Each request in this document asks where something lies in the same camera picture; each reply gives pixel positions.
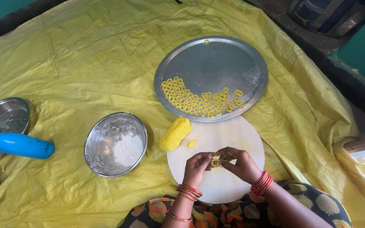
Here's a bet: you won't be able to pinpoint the blue plastic bucket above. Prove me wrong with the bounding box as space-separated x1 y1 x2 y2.
288 0 360 34

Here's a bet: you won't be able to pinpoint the steel vessel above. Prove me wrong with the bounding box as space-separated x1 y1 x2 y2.
325 5 365 39

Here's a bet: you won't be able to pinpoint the red right wrist bangles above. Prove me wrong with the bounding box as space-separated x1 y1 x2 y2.
250 170 274 197

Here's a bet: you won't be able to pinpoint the steel bowl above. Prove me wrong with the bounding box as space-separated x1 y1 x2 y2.
84 112 148 178

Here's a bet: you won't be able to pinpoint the red gold left wrist bangles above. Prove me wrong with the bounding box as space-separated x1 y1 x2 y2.
176 184 203 202

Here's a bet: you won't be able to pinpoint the small steel plate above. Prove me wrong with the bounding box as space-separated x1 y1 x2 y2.
0 97 30 163

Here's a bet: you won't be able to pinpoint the yellow plastic sheet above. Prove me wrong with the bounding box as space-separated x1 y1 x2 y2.
0 0 365 228

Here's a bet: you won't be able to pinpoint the white flour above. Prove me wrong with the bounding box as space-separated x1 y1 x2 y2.
113 134 144 167

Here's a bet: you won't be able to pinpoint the yellow dough lump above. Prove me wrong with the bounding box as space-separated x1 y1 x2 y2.
159 116 193 151

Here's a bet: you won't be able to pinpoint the person's left hand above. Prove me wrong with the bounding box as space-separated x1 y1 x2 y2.
182 152 217 191

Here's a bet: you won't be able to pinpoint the heap of yellow dough rings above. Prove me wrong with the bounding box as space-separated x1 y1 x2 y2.
161 76 246 119

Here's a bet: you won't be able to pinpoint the round wooden rolling board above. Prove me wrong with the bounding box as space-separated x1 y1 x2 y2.
167 115 265 204

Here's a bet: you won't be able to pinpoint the large round steel tray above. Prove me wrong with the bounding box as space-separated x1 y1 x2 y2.
154 35 269 123

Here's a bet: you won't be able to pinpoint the person's right hand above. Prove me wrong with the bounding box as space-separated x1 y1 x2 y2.
214 147 264 186

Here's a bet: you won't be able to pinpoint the person's floral black dress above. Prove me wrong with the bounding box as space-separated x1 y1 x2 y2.
116 180 353 228

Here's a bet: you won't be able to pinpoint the blue water bottle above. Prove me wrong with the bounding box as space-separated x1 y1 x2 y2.
0 127 55 159

